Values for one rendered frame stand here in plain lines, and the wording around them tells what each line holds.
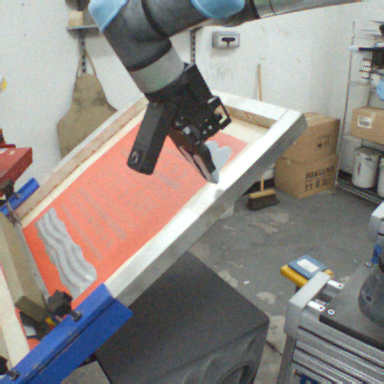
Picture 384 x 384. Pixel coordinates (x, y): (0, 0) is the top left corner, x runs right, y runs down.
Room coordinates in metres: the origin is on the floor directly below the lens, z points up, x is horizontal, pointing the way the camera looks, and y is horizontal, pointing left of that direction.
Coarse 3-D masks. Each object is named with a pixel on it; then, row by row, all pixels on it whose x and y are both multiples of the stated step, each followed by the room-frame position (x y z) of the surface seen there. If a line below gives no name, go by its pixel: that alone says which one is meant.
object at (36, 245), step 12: (132, 132) 1.03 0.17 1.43; (120, 144) 1.00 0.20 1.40; (168, 144) 0.88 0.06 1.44; (108, 156) 0.97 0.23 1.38; (96, 168) 0.94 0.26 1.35; (84, 180) 0.92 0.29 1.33; (72, 192) 0.90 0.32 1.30; (60, 204) 0.87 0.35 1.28; (36, 216) 0.88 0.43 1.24; (60, 216) 0.82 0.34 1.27; (24, 228) 0.85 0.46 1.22; (72, 228) 0.76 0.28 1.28; (36, 240) 0.78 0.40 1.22; (36, 252) 0.73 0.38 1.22
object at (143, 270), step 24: (144, 96) 1.13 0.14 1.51; (120, 120) 1.08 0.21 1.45; (264, 120) 0.76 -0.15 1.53; (288, 120) 0.71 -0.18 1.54; (96, 144) 1.04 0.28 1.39; (264, 144) 0.67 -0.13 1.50; (288, 144) 0.69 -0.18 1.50; (72, 168) 0.99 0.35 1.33; (240, 168) 0.64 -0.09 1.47; (264, 168) 0.65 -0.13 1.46; (48, 192) 0.95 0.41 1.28; (216, 192) 0.61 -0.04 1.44; (240, 192) 0.62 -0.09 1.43; (24, 216) 0.90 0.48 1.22; (192, 216) 0.58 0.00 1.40; (216, 216) 0.59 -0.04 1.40; (168, 240) 0.55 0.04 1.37; (192, 240) 0.57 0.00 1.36; (144, 264) 0.52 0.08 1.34; (168, 264) 0.54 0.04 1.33; (120, 288) 0.50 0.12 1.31; (144, 288) 0.51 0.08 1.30; (0, 336) 0.52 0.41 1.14
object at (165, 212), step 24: (240, 144) 0.76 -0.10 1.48; (192, 192) 0.69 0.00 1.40; (168, 216) 0.65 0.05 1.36; (72, 240) 0.71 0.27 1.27; (144, 240) 0.62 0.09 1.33; (48, 264) 0.68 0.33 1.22; (96, 264) 0.62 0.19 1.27; (120, 264) 0.59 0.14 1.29; (48, 288) 0.61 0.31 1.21; (24, 336) 0.51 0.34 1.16
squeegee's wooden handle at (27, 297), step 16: (0, 224) 0.73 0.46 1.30; (0, 240) 0.66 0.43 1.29; (16, 240) 0.72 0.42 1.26; (0, 256) 0.61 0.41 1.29; (16, 256) 0.62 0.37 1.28; (16, 272) 0.55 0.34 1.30; (16, 288) 0.50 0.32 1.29; (32, 288) 0.54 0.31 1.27; (16, 304) 0.47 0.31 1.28; (32, 304) 0.49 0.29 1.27
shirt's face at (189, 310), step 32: (192, 256) 1.12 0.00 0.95; (160, 288) 0.94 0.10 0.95; (192, 288) 0.94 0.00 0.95; (224, 288) 0.94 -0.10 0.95; (128, 320) 0.79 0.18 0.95; (160, 320) 0.80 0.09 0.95; (192, 320) 0.80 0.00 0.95; (224, 320) 0.80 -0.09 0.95; (256, 320) 0.79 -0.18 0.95; (96, 352) 0.67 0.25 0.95; (128, 352) 0.67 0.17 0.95; (160, 352) 0.68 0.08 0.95; (192, 352) 0.68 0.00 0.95
